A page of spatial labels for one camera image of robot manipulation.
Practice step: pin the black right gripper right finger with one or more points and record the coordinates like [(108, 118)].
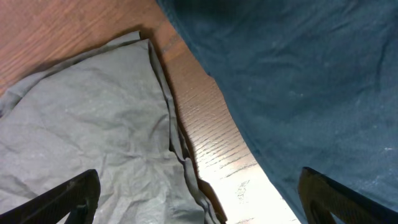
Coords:
[(323, 199)]

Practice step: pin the navy blue shorts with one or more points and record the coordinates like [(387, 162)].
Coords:
[(309, 83)]

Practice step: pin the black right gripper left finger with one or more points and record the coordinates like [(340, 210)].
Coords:
[(76, 200)]

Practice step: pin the grey shorts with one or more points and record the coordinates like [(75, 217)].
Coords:
[(109, 109)]

